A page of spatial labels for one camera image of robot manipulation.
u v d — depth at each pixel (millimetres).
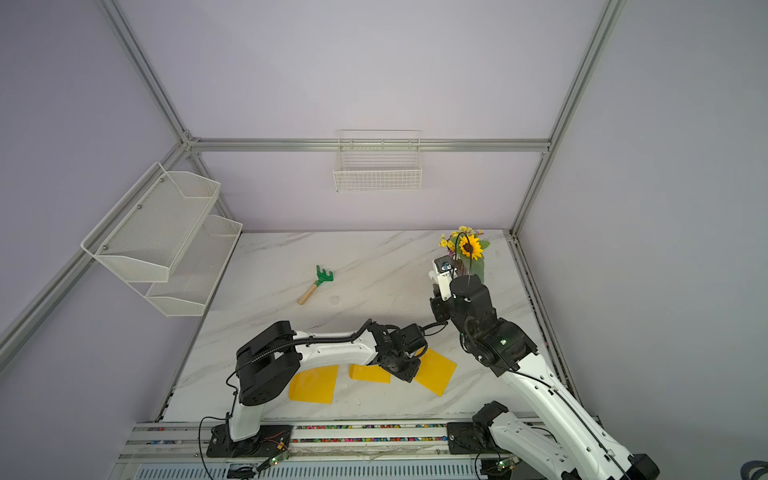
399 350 665
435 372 838
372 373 839
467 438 733
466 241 825
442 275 593
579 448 391
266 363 494
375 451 732
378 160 948
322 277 1053
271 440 729
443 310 626
